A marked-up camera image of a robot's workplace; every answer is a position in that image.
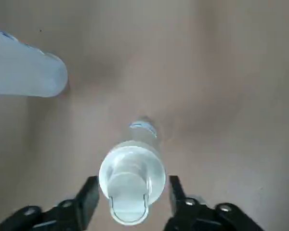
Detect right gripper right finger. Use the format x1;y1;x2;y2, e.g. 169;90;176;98
163;175;264;231

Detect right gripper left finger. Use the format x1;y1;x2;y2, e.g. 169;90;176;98
0;175;101;231

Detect clear condiment bottle white cap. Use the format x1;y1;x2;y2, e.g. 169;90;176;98
98;115;166;226

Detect clear drink bottle blue cap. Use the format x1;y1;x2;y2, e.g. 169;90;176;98
0;23;68;98

